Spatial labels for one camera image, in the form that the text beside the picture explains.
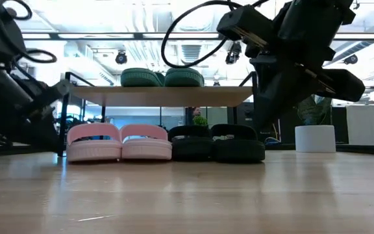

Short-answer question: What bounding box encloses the succulent plant in white pot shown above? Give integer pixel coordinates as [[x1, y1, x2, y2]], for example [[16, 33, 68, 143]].
[[294, 94, 337, 153]]

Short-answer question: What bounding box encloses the small green background plant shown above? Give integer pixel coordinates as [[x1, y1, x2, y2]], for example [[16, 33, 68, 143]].
[[192, 115, 209, 128]]

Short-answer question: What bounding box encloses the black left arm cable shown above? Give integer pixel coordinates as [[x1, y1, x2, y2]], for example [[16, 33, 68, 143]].
[[0, 0, 58, 64]]

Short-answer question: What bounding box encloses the wooden shelf with black frame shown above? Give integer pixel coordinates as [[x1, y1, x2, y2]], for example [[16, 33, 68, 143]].
[[58, 71, 259, 157]]

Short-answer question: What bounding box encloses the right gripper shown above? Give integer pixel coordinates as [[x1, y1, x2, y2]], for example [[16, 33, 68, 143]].
[[216, 5, 366, 131]]

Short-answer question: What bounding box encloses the black aluminium table frame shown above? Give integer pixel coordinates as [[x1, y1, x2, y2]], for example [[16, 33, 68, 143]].
[[0, 142, 374, 157]]

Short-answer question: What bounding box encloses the black rubber slide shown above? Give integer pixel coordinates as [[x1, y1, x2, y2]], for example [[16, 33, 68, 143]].
[[210, 123, 266, 164], [168, 125, 214, 163]]

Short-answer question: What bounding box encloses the green rubber slide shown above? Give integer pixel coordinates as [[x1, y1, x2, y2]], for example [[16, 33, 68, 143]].
[[120, 67, 166, 88], [164, 67, 205, 88]]

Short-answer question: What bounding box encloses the pink rubber slide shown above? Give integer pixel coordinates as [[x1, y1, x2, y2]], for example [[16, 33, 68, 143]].
[[119, 123, 173, 161], [66, 122, 123, 163]]

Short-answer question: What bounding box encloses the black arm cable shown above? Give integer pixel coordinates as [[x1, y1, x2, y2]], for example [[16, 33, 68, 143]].
[[160, 0, 271, 70], [0, 0, 58, 64]]

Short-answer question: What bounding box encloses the black ceiling spotlight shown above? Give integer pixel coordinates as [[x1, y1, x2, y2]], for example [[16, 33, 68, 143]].
[[343, 54, 359, 66], [225, 40, 242, 65], [114, 50, 129, 65]]

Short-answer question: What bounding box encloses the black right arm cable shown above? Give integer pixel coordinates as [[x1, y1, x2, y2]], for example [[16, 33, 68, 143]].
[[160, 0, 271, 70]]

